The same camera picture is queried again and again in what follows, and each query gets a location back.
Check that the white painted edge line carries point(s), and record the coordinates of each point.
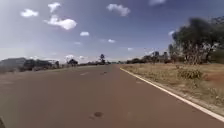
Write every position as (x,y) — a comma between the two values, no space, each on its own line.
(173,95)

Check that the grey asphalt road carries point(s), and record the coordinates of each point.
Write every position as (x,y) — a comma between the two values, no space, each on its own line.
(86,96)

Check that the group of dark trees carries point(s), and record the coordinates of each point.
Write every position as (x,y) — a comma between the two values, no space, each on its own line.
(198,40)

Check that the lone distant tree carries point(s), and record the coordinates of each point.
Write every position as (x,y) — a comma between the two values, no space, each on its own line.
(102,58)

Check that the row of distant trees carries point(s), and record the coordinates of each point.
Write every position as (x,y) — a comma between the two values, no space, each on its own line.
(40,64)

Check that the low dry bush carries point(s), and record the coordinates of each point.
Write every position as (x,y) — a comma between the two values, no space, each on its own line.
(189,73)

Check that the dry grass verge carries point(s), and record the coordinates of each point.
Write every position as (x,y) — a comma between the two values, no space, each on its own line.
(166,75)

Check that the distant low bushes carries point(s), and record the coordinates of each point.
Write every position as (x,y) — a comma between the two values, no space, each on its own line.
(146,59)

